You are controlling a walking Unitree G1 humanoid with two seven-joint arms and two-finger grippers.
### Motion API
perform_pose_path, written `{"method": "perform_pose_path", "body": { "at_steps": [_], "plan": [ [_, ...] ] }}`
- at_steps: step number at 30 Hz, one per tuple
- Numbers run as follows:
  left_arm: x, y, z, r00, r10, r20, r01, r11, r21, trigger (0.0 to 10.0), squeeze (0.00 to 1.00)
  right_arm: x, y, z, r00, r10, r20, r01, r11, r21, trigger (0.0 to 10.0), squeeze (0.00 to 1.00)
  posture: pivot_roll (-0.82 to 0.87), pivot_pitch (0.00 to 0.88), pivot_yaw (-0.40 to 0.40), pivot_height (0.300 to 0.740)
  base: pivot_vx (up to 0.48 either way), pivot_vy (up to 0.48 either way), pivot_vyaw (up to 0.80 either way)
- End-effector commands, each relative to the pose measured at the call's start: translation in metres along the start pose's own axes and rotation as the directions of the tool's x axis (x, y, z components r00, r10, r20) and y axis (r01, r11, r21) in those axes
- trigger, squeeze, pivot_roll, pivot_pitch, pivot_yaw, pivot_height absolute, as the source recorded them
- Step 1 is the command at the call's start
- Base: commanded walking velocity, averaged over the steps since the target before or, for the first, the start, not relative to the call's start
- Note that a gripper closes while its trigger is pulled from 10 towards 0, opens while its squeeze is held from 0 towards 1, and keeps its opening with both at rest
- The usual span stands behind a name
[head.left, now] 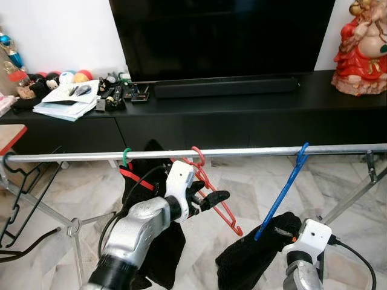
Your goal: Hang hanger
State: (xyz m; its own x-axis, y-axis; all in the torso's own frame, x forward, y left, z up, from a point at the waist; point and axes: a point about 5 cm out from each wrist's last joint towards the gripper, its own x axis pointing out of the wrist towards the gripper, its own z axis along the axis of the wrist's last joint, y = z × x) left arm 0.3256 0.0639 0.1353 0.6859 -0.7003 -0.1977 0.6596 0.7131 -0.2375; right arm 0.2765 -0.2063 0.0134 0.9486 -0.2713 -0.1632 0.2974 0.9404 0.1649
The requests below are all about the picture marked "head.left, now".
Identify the red plastic hanger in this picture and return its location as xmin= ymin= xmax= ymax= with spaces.
xmin=172 ymin=146 xmax=244 ymax=237

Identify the black knit garment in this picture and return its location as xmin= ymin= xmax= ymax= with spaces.
xmin=216 ymin=211 xmax=302 ymax=290

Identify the blue plastic hanger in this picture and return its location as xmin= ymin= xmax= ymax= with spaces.
xmin=254 ymin=142 xmax=310 ymax=241

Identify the green plastic hanger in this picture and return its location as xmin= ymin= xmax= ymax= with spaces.
xmin=121 ymin=147 xmax=134 ymax=169

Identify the black plastic hanger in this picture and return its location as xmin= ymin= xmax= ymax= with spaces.
xmin=0 ymin=145 xmax=64 ymax=248

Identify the black shirt with red collar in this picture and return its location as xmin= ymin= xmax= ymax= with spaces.
xmin=118 ymin=140 xmax=188 ymax=289

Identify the silver metal clothes rack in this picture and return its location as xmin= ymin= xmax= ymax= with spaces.
xmin=0 ymin=143 xmax=387 ymax=285

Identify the black low TV console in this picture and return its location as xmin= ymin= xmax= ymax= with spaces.
xmin=0 ymin=69 xmax=387 ymax=155

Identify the black soundbar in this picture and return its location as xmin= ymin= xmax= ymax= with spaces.
xmin=153 ymin=76 xmax=300 ymax=99

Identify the small black electronic box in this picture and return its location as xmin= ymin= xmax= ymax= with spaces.
xmin=130 ymin=86 xmax=150 ymax=102

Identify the black flat television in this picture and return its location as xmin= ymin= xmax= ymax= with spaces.
xmin=109 ymin=0 xmax=336 ymax=82

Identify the stack of white papers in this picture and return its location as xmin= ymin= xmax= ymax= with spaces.
xmin=32 ymin=82 xmax=100 ymax=121

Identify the orange and red ball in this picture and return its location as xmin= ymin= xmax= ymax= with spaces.
xmin=74 ymin=69 xmax=94 ymax=83

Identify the white and blue ball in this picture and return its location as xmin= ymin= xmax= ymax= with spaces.
xmin=59 ymin=69 xmax=76 ymax=84

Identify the marble pattern folding table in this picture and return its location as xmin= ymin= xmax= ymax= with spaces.
xmin=0 ymin=124 xmax=28 ymax=156

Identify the red seated figure statue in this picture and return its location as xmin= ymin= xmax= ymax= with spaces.
xmin=331 ymin=0 xmax=387 ymax=96

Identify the pink tissue box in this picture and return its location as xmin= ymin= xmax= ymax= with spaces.
xmin=0 ymin=94 xmax=16 ymax=115

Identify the jar with red lid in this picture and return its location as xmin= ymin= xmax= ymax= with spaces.
xmin=9 ymin=68 xmax=30 ymax=85

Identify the gold and blue trophy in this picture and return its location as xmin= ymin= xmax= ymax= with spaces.
xmin=0 ymin=30 xmax=25 ymax=70

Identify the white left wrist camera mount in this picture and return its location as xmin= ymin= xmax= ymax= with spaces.
xmin=164 ymin=160 xmax=195 ymax=206

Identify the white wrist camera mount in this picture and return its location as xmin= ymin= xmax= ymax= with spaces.
xmin=283 ymin=219 xmax=333 ymax=257
xmin=164 ymin=160 xmax=195 ymax=206

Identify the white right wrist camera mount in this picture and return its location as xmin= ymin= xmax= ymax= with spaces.
xmin=283 ymin=219 xmax=333 ymax=257

